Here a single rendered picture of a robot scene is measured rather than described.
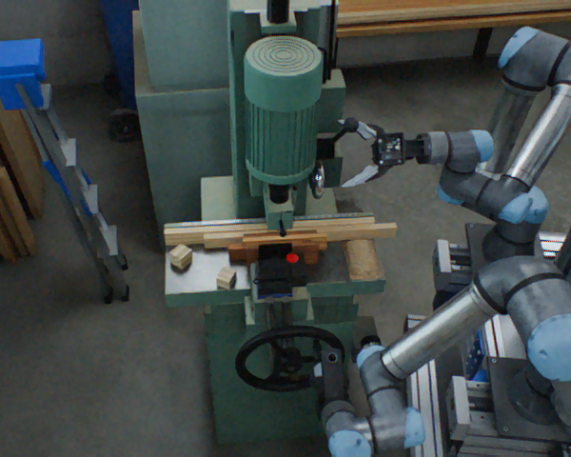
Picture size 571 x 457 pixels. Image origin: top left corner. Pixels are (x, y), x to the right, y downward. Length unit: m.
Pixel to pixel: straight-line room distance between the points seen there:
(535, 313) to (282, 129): 0.67
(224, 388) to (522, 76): 1.28
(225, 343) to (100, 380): 0.88
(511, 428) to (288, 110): 0.93
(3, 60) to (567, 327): 1.76
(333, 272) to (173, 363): 1.09
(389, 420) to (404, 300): 1.60
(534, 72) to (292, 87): 0.66
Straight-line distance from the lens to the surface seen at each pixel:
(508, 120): 1.84
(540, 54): 1.76
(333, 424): 1.38
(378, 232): 1.87
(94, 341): 2.81
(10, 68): 2.20
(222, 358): 2.00
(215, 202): 2.11
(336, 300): 1.83
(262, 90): 1.43
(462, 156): 1.54
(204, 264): 1.80
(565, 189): 3.71
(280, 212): 1.70
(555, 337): 1.15
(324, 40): 1.78
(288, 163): 1.54
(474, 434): 1.80
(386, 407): 1.37
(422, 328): 1.34
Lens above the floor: 2.26
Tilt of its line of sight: 46 degrees down
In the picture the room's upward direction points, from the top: 2 degrees clockwise
